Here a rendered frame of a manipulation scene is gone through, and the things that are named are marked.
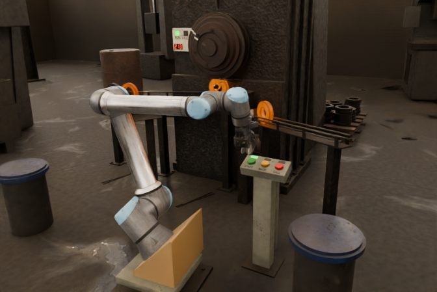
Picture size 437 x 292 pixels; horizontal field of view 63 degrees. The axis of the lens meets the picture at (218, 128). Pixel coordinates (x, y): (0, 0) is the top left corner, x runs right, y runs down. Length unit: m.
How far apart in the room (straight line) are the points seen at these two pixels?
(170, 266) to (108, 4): 10.68
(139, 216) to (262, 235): 0.65
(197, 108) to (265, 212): 0.71
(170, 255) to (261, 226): 0.52
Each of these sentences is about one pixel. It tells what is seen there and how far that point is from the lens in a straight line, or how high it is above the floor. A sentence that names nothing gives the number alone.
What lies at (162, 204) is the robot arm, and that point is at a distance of 1.95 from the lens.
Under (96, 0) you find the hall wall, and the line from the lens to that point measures 12.29.
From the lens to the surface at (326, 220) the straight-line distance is 1.72.
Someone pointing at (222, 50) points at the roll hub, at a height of 1.10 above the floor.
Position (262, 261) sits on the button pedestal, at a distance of 2.07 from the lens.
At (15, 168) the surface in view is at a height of 0.43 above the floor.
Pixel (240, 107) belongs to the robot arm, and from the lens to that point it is 1.57.
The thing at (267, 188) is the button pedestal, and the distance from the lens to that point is 1.83.
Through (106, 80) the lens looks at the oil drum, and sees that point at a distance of 5.44.
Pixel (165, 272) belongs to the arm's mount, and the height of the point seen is 0.19.
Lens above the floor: 1.32
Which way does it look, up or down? 17 degrees down
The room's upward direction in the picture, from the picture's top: 1 degrees counter-clockwise
